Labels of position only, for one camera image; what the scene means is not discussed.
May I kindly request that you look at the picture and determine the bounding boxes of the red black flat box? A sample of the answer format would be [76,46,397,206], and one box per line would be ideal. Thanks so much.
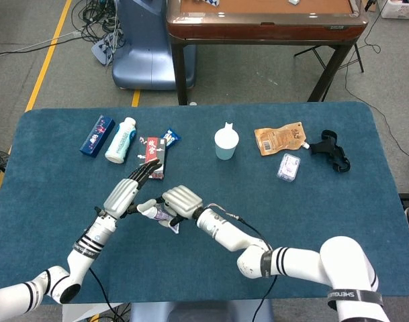
[136,136,169,180]

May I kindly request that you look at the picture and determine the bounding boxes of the purple white tube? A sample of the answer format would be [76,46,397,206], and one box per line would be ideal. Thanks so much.
[142,201,181,234]

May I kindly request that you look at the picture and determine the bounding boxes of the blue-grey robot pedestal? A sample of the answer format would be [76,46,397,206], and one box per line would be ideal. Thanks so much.
[111,0,197,91]

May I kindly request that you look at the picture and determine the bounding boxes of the brown mahjong table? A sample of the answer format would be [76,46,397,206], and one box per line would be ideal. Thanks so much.
[166,0,370,106]

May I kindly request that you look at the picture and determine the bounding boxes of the blue felt table mat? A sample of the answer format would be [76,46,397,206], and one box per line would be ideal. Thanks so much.
[0,101,409,307]

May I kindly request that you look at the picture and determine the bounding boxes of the black folding stand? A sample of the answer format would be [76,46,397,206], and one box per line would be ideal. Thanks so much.
[293,42,365,74]

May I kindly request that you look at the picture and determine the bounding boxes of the white storage box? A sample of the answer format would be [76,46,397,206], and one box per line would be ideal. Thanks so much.
[380,0,409,20]

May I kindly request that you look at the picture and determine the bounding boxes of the tangled floor cable bundle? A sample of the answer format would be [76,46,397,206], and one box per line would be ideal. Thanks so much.
[71,0,126,45]

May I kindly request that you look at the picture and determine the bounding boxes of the clear plastic case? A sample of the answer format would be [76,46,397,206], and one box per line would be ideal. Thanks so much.
[276,153,302,183]

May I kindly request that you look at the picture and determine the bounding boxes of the orange spout pouch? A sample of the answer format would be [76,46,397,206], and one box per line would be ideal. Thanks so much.
[253,121,310,158]

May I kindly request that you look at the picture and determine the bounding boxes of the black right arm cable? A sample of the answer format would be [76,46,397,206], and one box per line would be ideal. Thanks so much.
[206,203,279,322]

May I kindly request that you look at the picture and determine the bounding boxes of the white light-blue cup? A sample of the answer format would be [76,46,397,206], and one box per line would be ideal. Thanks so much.
[214,121,240,161]

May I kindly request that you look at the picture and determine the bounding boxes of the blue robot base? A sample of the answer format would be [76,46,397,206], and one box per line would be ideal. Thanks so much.
[129,299,275,322]

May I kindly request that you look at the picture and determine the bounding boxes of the white plastic bottle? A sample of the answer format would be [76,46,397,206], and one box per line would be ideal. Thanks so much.
[104,117,138,164]

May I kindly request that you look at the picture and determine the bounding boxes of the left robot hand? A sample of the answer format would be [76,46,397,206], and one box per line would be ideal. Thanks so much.
[94,158,162,221]

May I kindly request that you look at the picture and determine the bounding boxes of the dark blue carton box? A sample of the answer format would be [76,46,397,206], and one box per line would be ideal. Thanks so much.
[79,114,116,158]

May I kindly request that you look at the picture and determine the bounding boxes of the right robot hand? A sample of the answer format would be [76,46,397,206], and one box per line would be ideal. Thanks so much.
[161,184,205,227]

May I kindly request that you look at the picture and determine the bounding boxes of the blue cookie snack packet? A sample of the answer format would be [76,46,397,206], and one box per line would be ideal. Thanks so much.
[160,127,183,150]

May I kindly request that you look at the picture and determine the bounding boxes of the grey power strip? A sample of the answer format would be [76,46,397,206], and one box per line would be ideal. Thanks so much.
[91,32,120,66]

